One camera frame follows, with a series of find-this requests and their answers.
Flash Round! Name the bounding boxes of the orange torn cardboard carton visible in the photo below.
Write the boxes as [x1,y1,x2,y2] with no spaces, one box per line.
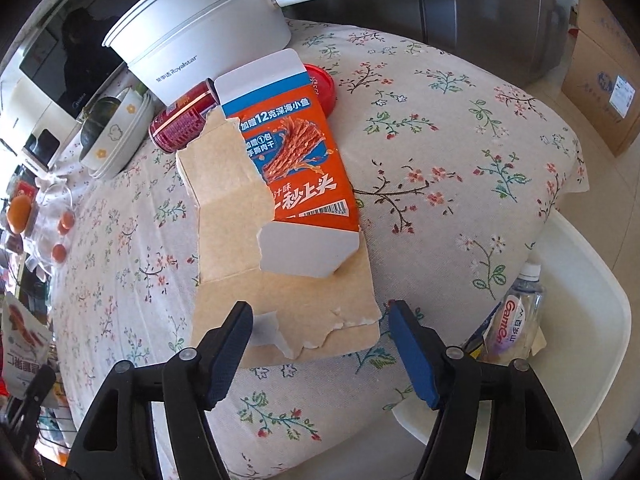
[176,49,382,366]

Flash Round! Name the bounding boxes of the red and white snack packet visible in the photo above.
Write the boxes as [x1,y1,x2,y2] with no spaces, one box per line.
[0,292,54,397]

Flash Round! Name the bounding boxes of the large orange fruit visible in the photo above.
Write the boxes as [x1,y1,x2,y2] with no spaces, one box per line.
[7,195,34,234]

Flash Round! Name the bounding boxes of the floral tablecloth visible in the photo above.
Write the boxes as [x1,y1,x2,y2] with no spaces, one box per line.
[50,17,593,480]

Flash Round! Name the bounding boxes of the large cardboard box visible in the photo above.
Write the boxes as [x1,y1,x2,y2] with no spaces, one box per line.
[560,0,640,157]

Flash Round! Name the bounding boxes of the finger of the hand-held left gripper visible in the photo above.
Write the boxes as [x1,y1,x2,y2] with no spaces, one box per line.
[7,366,57,441]

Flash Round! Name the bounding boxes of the blue and white carton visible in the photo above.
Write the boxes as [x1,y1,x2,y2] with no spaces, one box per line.
[462,317,489,357]

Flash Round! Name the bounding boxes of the white microwave oven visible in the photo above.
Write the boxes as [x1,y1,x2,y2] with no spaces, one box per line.
[0,0,168,166]

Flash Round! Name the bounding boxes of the white electric cooking pot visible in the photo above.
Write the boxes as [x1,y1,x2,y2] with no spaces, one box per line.
[102,0,446,107]

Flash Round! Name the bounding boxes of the red drink can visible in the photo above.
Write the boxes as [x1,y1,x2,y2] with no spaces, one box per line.
[150,80,222,153]

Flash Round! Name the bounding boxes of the clear plastic bottle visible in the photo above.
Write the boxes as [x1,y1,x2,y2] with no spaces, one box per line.
[482,262,546,366]

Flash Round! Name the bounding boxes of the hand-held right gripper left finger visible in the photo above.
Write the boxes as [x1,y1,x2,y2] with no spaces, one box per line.
[65,301,255,480]

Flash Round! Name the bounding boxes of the white plastic chair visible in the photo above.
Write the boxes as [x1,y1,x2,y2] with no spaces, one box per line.
[392,210,632,456]

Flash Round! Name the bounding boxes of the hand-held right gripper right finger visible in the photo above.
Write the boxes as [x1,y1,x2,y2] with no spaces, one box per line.
[388,300,583,480]

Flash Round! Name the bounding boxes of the white flower bowl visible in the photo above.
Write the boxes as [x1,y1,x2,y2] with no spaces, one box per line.
[92,92,151,176]
[97,95,155,179]
[80,89,146,171]

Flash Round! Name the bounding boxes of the grey steel refrigerator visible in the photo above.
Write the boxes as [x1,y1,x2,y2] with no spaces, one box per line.
[280,0,581,86]

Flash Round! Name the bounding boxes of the red round lid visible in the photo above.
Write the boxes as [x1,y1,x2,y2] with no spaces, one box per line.
[302,64,337,113]

